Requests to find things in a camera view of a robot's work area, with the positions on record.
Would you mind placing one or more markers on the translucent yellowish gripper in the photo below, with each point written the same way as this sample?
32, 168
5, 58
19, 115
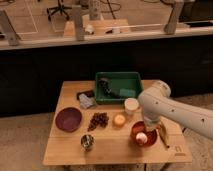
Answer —
150, 126

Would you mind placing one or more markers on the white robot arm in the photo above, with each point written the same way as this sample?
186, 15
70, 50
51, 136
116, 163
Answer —
156, 102

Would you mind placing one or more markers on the red bowl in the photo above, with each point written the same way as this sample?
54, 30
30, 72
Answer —
140, 127

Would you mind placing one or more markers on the purple bowl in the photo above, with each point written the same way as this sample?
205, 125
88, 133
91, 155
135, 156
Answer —
68, 119

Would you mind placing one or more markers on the wooden stick utensil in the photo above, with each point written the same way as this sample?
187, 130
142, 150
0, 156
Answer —
163, 134

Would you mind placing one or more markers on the white egg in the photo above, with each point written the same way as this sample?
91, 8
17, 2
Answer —
141, 138

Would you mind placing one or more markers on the yellow candle cup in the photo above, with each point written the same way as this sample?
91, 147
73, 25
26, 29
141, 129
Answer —
119, 120

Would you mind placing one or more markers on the green sponge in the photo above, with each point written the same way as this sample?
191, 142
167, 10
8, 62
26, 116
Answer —
127, 93

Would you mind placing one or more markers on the dark grape bunch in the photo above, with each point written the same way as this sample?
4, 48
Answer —
98, 119

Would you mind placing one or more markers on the green plastic bin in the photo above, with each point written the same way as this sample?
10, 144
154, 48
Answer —
117, 81

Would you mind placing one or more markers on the dark brush in bin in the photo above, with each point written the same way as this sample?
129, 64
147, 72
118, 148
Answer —
107, 90

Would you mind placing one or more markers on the small metal cup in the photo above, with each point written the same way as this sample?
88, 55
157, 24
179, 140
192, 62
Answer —
87, 141

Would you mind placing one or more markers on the black flat block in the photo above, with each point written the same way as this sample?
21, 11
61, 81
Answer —
89, 93

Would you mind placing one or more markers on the wooden table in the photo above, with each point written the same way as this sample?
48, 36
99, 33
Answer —
113, 145

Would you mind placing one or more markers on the grey crumpled cloth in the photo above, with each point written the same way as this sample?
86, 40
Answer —
86, 102

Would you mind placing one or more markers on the black office chair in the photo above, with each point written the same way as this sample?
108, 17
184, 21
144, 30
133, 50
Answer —
61, 8

